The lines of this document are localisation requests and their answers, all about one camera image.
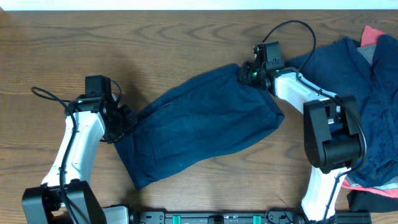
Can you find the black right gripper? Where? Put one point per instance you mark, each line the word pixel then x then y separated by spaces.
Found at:
pixel 243 75

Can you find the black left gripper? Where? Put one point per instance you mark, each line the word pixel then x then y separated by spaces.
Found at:
pixel 132 120

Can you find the navy blue shorts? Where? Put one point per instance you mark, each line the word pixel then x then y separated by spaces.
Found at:
pixel 209 115

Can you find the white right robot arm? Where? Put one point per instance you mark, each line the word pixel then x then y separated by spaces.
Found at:
pixel 334 139

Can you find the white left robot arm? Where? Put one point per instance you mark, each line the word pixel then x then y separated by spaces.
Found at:
pixel 65 195

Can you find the navy blue garment pile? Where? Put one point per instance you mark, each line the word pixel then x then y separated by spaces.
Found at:
pixel 341 69

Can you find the grey garment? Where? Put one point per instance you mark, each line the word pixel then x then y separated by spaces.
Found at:
pixel 368 52

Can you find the red garment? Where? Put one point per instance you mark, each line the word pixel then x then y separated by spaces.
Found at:
pixel 370 36

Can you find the black garment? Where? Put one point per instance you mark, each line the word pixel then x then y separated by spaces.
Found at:
pixel 361 201

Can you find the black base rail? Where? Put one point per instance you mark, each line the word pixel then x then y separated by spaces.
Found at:
pixel 274 215

